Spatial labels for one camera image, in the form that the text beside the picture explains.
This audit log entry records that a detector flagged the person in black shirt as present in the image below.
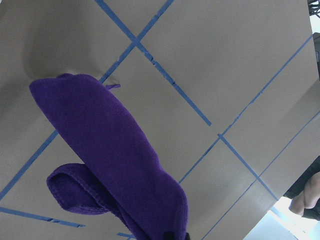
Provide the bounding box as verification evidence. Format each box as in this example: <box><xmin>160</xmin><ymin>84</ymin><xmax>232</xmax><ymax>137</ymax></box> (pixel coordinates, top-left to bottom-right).
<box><xmin>283</xmin><ymin>156</ymin><xmax>320</xmax><ymax>221</ymax></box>

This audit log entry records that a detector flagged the black box with label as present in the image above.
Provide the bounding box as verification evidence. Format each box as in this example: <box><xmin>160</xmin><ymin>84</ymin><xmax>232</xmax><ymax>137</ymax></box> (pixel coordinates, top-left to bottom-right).
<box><xmin>313</xmin><ymin>32</ymin><xmax>320</xmax><ymax>74</ymax></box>

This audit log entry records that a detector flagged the purple towel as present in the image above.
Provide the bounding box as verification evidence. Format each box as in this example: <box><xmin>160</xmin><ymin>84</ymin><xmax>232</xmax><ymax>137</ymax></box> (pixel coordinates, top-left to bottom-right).
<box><xmin>29</xmin><ymin>73</ymin><xmax>190</xmax><ymax>240</ymax></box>

